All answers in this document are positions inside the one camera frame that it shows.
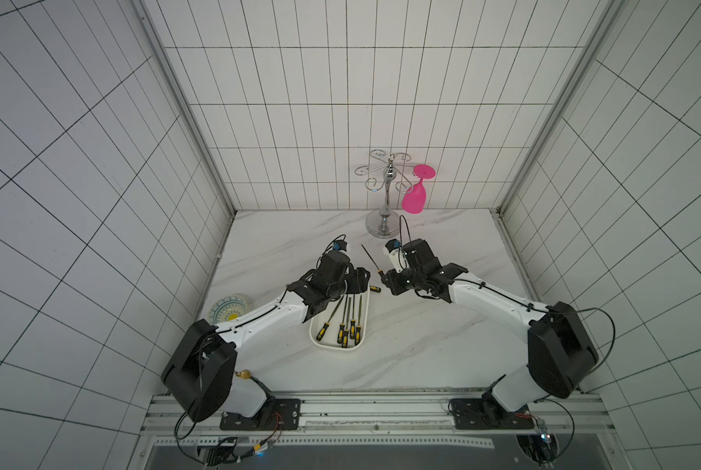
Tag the pink plastic goblet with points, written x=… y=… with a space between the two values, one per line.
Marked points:
x=415 y=198

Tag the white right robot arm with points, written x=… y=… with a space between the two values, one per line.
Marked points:
x=560 y=353

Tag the file tool yellow black handle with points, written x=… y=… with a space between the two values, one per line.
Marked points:
x=379 y=271

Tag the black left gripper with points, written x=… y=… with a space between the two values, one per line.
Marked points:
x=358 y=280

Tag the chrome cup holder stand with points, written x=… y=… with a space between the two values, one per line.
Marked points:
x=383 y=172

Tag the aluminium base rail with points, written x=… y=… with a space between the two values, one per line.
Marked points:
x=408 y=417

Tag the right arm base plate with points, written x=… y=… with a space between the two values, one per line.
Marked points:
x=483 y=415

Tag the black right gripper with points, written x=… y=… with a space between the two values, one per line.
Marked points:
x=394 y=281

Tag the patterned small bowl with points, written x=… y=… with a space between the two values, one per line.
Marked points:
x=226 y=309

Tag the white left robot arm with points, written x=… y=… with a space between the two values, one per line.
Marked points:
x=202 y=373

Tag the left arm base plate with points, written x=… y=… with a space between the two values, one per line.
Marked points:
x=280 y=414

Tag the white storage box tray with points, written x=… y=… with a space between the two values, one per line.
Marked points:
x=348 y=346

